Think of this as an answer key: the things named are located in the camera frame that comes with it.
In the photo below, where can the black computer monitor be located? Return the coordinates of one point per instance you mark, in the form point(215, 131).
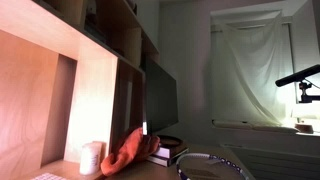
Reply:
point(160, 100)

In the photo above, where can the brown round bowl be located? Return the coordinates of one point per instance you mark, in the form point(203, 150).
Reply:
point(170, 141)

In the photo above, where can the beige storage box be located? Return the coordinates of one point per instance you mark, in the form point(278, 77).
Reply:
point(70, 11)
point(130, 45)

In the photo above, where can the white book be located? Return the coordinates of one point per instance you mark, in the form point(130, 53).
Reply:
point(168, 152)

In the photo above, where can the wooden shelf unit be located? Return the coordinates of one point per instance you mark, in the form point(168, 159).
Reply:
point(93, 83)

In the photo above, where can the orange cloth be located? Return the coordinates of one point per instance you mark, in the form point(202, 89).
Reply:
point(130, 153)

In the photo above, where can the white curtain sheet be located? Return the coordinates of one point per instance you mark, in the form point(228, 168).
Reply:
point(253, 66)

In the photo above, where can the white candle jar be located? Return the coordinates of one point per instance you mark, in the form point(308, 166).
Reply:
point(90, 158)

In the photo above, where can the white windowsill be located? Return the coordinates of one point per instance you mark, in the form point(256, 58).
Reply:
point(253, 126)

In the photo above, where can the white radiator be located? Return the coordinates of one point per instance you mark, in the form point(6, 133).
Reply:
point(276, 163)

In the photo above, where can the white keyboard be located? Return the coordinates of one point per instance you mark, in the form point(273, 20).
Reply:
point(48, 176)

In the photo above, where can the small brown dish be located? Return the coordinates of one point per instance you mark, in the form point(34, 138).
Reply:
point(304, 128)

